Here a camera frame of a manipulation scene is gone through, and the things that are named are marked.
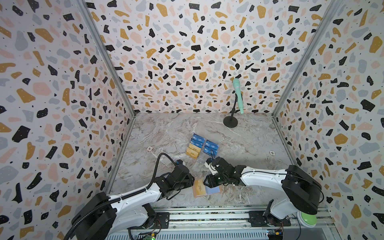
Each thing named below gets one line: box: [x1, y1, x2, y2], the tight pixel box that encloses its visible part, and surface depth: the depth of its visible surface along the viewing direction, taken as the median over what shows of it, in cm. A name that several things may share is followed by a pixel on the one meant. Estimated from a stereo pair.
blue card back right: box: [205, 139, 220, 150], surface depth 94 cm
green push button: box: [296, 210, 318, 228], surface depth 75 cm
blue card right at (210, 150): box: [203, 145, 218, 157], surface depth 94 cm
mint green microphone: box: [232, 78, 244, 115], surface depth 97 cm
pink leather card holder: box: [192, 178, 222, 198], surface depth 85 cm
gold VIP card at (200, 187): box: [195, 179, 206, 196], surface depth 85 cm
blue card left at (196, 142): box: [190, 138, 203, 148], surface depth 97 cm
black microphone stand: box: [223, 93, 238, 128], surface depth 119 cm
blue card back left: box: [192, 133, 206, 143], surface depth 97 cm
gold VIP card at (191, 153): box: [186, 147, 199, 160], surface depth 97 cm
